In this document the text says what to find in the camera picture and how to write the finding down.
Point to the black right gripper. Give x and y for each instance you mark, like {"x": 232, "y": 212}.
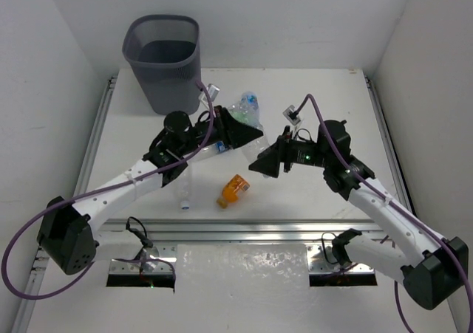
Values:
{"x": 268, "y": 161}

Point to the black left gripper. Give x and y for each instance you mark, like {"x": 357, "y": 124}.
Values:
{"x": 222, "y": 127}

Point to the clear unlabelled bottle white cap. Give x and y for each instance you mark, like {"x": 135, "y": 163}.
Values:
{"x": 252, "y": 150}

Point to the orange juice bottle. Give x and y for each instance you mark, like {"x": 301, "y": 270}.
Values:
{"x": 232, "y": 191}

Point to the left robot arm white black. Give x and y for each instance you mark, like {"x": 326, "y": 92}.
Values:
{"x": 71, "y": 232}

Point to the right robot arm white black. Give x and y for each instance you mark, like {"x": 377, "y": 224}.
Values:
{"x": 424, "y": 262}

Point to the grey mesh waste bin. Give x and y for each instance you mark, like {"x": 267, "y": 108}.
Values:
{"x": 163, "y": 51}

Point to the green plastic bottle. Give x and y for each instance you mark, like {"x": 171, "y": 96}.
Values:
{"x": 242, "y": 117}

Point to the small bottle light blue label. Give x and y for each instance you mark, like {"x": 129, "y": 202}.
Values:
{"x": 248, "y": 100}

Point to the clear bottle dark blue label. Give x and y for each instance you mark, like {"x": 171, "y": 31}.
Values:
{"x": 210, "y": 151}

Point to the clear crushed bottle white cap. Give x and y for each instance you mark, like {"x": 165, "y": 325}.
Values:
{"x": 182, "y": 189}

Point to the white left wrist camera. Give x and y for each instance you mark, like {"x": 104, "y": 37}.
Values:
{"x": 212, "y": 90}

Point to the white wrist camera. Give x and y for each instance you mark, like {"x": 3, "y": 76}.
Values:
{"x": 212, "y": 90}
{"x": 292, "y": 115}

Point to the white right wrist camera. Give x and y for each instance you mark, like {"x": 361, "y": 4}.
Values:
{"x": 292, "y": 115}

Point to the aluminium front rail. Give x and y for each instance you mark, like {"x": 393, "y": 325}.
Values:
{"x": 239, "y": 231}

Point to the aluminium rail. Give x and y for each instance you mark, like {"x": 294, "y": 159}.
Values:
{"x": 392, "y": 157}
{"x": 41, "y": 259}
{"x": 239, "y": 231}

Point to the aluminium right side rail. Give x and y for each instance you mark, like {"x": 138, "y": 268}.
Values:
{"x": 392, "y": 157}

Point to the aluminium left side rail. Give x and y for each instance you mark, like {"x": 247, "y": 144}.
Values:
{"x": 41, "y": 259}

